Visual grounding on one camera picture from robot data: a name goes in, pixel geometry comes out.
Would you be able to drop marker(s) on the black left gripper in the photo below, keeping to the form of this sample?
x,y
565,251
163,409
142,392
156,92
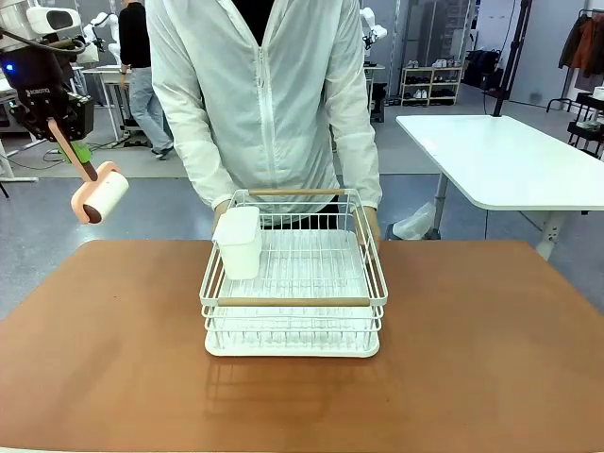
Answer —
x,y
38,80

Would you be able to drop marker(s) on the pink lint roller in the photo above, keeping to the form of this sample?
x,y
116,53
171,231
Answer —
x,y
101,196

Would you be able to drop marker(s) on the person's left forearm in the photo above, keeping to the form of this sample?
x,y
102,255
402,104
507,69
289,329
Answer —
x,y
361,174

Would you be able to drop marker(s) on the person's right forearm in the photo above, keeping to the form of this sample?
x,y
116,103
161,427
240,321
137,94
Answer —
x,y
210,179

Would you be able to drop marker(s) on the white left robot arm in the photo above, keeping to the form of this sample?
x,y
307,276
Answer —
x,y
42,19

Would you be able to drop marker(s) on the person's right hand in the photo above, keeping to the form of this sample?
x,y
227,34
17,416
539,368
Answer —
x,y
221,213

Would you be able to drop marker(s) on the person's left hand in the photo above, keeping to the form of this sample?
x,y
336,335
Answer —
x,y
373,226

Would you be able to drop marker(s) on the white background desk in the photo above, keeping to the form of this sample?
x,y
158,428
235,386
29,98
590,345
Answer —
x,y
106,75

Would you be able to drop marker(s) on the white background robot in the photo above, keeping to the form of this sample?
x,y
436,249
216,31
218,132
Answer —
x,y
101,33
373,28

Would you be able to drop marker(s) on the background person in black shirt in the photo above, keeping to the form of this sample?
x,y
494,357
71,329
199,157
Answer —
x,y
139,56

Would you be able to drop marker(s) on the person in white jacket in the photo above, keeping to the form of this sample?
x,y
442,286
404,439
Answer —
x,y
264,118

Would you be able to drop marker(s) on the white plastic utensil cup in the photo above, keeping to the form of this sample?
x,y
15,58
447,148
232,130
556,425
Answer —
x,y
240,250

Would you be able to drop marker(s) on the person's black trousers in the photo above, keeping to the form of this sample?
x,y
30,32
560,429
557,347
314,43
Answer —
x,y
302,221

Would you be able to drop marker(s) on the clear plastic bag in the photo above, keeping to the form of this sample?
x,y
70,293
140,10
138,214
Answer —
x,y
415,222

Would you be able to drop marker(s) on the wooden shoe rack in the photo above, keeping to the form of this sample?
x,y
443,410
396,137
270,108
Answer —
x,y
431,85

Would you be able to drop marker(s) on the dark bags pile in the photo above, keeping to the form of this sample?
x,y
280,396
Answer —
x,y
483,68

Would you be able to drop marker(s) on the white table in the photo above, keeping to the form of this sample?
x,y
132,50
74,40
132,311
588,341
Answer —
x,y
500,156

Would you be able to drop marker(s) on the black stand pole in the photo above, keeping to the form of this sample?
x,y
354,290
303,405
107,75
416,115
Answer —
x,y
512,56

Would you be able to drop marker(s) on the black trolley cart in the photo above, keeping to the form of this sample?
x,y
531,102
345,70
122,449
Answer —
x,y
587,127

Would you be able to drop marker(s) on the hanging dark clothes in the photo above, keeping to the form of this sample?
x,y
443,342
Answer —
x,y
585,45

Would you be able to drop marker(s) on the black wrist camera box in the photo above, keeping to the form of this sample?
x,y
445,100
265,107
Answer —
x,y
81,113

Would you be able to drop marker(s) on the black clothes rail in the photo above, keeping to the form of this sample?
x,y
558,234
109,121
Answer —
x,y
561,101

